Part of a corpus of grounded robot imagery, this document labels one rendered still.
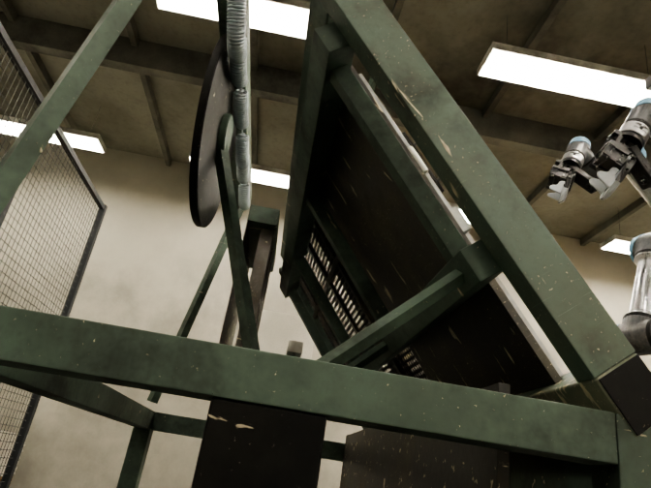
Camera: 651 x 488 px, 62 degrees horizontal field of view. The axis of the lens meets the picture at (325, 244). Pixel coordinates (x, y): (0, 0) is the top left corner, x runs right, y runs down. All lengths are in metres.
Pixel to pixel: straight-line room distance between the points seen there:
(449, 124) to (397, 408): 0.62
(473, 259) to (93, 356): 0.75
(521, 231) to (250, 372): 0.61
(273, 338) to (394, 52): 4.33
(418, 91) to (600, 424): 0.76
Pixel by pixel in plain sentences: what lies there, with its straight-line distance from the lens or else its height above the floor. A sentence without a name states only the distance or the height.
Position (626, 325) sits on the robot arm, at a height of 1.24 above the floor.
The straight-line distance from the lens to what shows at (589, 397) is 1.19.
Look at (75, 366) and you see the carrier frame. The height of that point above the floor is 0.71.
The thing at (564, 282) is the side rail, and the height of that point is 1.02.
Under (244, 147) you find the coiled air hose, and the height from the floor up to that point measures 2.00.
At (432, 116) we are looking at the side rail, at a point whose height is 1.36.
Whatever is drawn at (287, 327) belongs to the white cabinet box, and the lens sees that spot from 5.43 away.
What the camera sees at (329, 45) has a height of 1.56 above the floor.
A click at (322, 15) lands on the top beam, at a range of 1.63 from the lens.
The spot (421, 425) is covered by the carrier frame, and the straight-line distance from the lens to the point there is 0.99.
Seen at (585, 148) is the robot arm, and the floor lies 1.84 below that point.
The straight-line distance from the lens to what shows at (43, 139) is 1.24.
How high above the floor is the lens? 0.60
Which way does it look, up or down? 23 degrees up
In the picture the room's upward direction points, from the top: 9 degrees clockwise
